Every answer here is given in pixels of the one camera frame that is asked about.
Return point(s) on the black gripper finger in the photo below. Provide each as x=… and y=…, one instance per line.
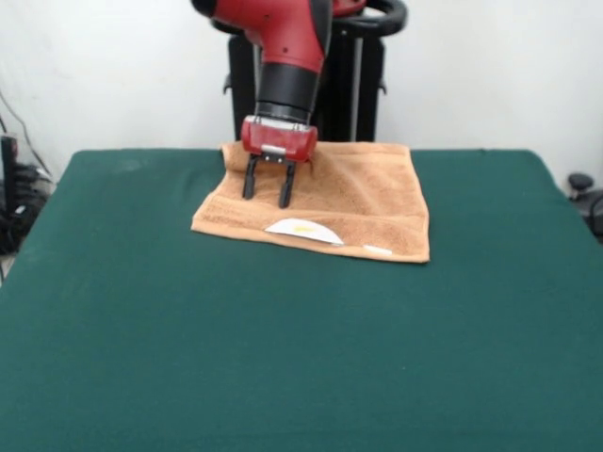
x=249, y=181
x=286, y=190

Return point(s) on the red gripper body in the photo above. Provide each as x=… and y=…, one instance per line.
x=278, y=141

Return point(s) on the tan terry towel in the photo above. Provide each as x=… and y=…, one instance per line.
x=367, y=202

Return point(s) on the dark green table cloth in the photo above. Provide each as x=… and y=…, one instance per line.
x=141, y=329

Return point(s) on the red robot base plate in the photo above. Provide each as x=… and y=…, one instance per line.
x=348, y=7

